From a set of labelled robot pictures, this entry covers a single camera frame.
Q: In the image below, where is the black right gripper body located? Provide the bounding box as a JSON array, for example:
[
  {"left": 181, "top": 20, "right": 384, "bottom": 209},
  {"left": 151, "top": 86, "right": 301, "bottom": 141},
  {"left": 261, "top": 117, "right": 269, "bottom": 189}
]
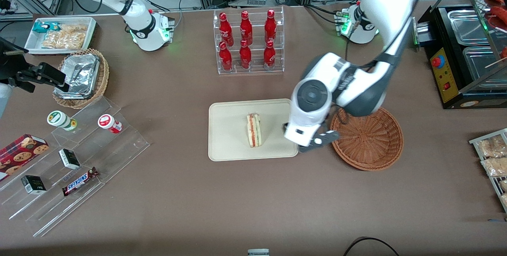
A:
[{"left": 0, "top": 36, "right": 30, "bottom": 87}]

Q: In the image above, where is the triangular sandwich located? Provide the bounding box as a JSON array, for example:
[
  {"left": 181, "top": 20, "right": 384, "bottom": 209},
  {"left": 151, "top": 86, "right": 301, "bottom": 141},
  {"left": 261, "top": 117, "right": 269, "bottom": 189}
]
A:
[{"left": 246, "top": 113, "right": 263, "bottom": 148}]

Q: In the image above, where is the white rectangular snack tray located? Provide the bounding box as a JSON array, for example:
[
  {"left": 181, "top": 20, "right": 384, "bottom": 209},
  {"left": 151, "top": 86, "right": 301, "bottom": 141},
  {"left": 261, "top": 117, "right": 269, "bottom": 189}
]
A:
[{"left": 24, "top": 16, "right": 97, "bottom": 55}]

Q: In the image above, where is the brown wicker basket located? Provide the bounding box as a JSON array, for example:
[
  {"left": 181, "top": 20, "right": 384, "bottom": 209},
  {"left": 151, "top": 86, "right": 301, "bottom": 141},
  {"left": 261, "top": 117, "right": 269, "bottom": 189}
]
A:
[{"left": 330, "top": 105, "right": 404, "bottom": 171}]

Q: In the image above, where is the light tan wicker basket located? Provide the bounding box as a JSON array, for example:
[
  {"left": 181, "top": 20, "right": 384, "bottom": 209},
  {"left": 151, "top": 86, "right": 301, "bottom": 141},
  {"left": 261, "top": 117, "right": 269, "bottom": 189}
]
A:
[{"left": 52, "top": 48, "right": 110, "bottom": 109}]

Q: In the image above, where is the beige plastic tray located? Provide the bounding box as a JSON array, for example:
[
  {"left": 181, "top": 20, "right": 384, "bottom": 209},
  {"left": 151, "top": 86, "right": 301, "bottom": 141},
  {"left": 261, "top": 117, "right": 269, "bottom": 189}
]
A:
[{"left": 208, "top": 98, "right": 299, "bottom": 162}]

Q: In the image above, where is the aluminium foil container stack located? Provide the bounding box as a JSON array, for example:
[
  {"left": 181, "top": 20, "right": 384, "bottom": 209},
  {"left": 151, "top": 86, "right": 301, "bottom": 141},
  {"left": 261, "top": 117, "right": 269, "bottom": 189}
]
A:
[{"left": 54, "top": 53, "right": 100, "bottom": 100}]

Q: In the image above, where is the clear bag of chips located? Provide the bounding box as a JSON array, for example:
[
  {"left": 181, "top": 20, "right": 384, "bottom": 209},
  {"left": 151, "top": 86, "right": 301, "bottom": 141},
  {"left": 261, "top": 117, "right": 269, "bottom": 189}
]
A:
[{"left": 42, "top": 24, "right": 88, "bottom": 50}]

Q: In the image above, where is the green lid sunflower cup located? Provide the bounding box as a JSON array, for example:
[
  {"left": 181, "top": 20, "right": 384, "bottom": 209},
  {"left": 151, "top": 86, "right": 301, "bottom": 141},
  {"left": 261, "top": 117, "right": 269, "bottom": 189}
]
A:
[{"left": 47, "top": 110, "right": 78, "bottom": 132}]

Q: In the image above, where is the teal snack packet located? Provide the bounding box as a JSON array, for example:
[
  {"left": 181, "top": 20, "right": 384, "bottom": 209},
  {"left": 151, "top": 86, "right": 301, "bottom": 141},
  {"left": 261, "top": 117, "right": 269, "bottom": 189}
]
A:
[{"left": 32, "top": 21, "right": 60, "bottom": 34}]

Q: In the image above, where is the red plaid cookie box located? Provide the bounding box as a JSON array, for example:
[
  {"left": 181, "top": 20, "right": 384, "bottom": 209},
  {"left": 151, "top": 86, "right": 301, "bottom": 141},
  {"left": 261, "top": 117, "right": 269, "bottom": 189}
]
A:
[{"left": 0, "top": 134, "right": 50, "bottom": 181}]

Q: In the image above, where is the red cola bottle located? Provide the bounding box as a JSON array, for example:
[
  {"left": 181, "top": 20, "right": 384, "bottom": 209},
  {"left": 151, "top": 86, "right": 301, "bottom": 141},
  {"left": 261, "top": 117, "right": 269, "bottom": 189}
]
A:
[
  {"left": 263, "top": 40, "right": 276, "bottom": 70},
  {"left": 240, "top": 11, "right": 253, "bottom": 46},
  {"left": 219, "top": 42, "right": 233, "bottom": 71},
  {"left": 219, "top": 12, "right": 234, "bottom": 47},
  {"left": 239, "top": 40, "right": 252, "bottom": 70},
  {"left": 264, "top": 10, "right": 277, "bottom": 44}
]

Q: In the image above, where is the red lid white cup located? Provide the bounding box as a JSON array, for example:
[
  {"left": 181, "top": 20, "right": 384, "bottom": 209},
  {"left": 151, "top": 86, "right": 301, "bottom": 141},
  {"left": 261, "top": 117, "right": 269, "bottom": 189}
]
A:
[{"left": 97, "top": 114, "right": 123, "bottom": 134}]

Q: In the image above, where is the small black box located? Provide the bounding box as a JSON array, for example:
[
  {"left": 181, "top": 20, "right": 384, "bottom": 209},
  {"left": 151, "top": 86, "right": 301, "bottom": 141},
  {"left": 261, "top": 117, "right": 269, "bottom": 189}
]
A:
[
  {"left": 59, "top": 149, "right": 81, "bottom": 170},
  {"left": 21, "top": 175, "right": 47, "bottom": 195}
]

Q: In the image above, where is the clear acrylic step display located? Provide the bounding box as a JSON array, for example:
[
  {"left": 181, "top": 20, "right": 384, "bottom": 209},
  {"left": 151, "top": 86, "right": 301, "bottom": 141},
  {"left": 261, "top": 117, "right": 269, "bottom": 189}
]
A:
[{"left": 0, "top": 97, "right": 151, "bottom": 237}]

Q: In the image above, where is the clear acrylic bottle rack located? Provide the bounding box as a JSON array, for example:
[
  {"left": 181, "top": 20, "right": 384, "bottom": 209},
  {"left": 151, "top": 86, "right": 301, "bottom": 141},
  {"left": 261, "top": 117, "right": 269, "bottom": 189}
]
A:
[{"left": 213, "top": 6, "right": 285, "bottom": 75}]

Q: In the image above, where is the Snickers chocolate bar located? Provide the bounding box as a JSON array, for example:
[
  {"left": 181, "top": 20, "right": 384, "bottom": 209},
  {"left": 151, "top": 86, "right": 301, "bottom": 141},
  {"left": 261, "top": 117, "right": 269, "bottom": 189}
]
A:
[{"left": 62, "top": 167, "right": 99, "bottom": 197}]

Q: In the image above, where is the black food warmer appliance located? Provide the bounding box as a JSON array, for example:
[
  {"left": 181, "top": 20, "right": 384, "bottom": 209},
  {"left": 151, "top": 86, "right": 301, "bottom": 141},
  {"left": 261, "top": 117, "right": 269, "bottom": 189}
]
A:
[{"left": 412, "top": 0, "right": 507, "bottom": 110}]

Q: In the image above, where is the clear bag of biscuits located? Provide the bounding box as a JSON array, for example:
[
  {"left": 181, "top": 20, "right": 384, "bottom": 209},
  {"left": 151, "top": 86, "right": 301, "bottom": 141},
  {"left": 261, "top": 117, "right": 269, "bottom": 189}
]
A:
[
  {"left": 481, "top": 157, "right": 507, "bottom": 178},
  {"left": 477, "top": 135, "right": 507, "bottom": 157}
]

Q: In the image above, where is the steel warmer pan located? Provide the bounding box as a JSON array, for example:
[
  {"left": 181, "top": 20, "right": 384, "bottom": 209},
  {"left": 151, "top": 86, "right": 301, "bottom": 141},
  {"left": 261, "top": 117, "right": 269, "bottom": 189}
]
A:
[
  {"left": 448, "top": 10, "right": 492, "bottom": 46},
  {"left": 463, "top": 46, "right": 507, "bottom": 90}
]

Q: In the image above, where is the black cable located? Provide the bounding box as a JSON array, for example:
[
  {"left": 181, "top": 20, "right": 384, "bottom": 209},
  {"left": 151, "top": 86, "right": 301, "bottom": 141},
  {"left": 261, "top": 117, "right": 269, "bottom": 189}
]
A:
[{"left": 343, "top": 237, "right": 400, "bottom": 256}]

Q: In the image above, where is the grey wire snack rack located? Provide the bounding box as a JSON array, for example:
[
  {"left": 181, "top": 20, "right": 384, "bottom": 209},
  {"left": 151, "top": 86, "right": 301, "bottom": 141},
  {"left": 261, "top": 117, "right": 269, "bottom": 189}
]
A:
[{"left": 469, "top": 128, "right": 507, "bottom": 213}]

